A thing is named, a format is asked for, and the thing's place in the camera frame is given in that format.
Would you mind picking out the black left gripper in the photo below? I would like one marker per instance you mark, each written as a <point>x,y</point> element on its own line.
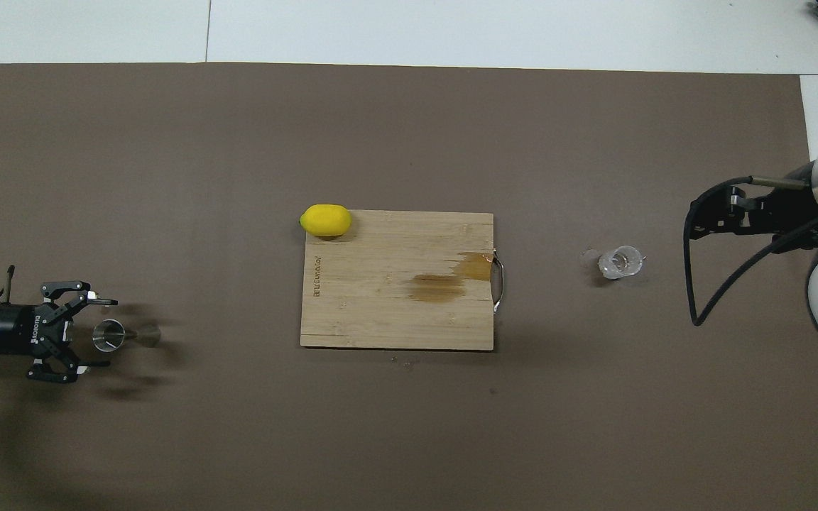
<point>11,330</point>

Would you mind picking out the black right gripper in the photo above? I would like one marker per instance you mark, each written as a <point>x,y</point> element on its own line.
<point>792,209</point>

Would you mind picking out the steel jigger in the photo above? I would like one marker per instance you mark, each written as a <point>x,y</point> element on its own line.
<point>108,336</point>

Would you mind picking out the clear plastic cup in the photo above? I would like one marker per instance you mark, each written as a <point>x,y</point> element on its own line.
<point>620,262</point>

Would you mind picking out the brown table mat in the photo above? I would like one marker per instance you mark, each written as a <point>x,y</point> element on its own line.
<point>238,426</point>

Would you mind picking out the yellow lemon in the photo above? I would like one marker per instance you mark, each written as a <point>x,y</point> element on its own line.
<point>325,220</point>

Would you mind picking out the wooden cutting board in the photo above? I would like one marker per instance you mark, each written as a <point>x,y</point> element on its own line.
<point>380,312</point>

